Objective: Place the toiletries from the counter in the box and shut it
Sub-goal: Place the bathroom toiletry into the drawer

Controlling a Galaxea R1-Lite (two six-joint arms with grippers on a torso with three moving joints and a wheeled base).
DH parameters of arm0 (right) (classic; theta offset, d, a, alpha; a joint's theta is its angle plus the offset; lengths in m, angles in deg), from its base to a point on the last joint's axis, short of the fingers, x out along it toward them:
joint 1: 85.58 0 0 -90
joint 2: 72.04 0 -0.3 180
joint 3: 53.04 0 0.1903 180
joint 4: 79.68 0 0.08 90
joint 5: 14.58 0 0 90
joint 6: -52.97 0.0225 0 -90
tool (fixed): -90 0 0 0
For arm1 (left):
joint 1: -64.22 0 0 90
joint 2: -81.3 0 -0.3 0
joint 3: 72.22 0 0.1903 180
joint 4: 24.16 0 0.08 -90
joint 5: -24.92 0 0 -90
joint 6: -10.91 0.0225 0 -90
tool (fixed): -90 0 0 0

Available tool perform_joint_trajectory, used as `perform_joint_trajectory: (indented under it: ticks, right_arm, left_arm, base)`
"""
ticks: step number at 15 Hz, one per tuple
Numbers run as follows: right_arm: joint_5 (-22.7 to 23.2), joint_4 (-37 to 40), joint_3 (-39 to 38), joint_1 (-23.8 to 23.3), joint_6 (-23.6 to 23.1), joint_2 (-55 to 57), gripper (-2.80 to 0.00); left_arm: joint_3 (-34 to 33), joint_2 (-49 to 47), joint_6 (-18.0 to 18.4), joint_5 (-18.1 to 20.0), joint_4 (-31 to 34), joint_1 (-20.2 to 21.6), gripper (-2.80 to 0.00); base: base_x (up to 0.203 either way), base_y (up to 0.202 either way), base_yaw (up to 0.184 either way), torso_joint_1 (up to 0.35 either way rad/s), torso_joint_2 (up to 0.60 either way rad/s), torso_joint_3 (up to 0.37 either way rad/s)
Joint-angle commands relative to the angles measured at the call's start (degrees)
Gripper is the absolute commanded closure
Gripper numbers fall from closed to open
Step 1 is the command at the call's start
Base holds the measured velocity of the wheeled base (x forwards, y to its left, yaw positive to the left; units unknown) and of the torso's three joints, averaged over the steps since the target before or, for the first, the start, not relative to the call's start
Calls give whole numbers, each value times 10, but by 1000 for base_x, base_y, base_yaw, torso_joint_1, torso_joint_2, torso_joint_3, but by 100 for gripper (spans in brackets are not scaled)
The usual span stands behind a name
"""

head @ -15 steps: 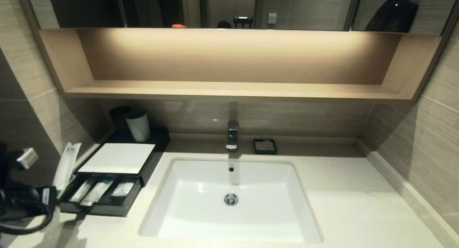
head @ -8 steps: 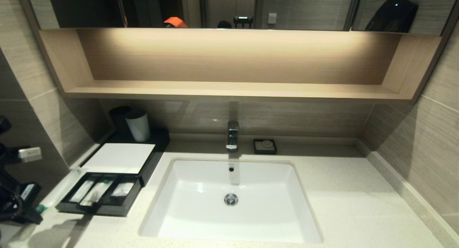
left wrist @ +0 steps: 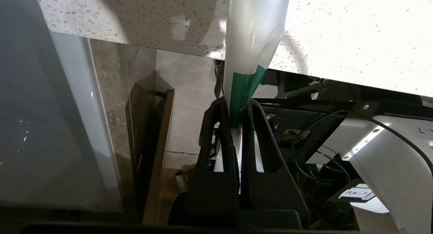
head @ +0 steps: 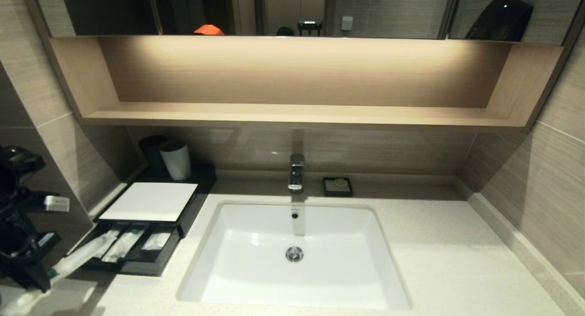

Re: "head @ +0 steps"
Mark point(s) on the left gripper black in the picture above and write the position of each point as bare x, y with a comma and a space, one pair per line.
27, 252

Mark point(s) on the small clear toiletry packet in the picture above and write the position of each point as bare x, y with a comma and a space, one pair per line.
122, 245
80, 256

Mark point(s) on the black amenity box drawer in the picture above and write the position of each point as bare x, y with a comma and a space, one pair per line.
137, 268

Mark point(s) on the grey plastic cup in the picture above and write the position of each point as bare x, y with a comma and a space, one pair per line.
176, 163

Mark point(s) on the black amenity box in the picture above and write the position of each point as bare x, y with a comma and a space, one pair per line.
151, 202

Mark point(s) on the small white wrapped packet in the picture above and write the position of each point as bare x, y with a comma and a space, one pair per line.
156, 242

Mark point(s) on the black cylindrical cup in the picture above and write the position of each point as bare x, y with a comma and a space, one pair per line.
148, 151

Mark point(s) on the chrome sink drain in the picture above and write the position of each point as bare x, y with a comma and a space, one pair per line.
295, 254

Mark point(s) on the white sink basin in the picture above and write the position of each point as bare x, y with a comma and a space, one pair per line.
297, 281

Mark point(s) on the mirror cabinet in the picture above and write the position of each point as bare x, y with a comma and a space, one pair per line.
114, 10

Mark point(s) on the chrome faucet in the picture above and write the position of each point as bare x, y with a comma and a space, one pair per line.
296, 172

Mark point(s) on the black soap dish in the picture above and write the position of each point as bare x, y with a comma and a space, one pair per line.
327, 189

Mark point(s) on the round beige soap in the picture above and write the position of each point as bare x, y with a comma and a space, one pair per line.
340, 183

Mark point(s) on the glossy black dome object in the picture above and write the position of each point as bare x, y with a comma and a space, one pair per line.
500, 20

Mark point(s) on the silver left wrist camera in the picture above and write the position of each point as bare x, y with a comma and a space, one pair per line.
57, 203

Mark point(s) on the light wooden wall shelf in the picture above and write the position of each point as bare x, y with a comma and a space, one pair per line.
297, 115

